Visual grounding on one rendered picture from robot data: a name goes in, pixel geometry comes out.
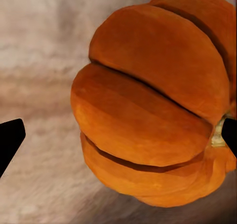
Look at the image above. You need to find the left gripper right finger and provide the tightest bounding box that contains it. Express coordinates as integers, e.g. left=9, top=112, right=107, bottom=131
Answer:
left=221, top=118, right=237, bottom=158

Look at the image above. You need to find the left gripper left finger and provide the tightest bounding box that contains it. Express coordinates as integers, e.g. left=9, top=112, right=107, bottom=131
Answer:
left=0, top=118, right=26, bottom=177

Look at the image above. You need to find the pumpkin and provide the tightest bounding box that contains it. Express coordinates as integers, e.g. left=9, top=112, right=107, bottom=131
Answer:
left=71, top=0, right=237, bottom=208

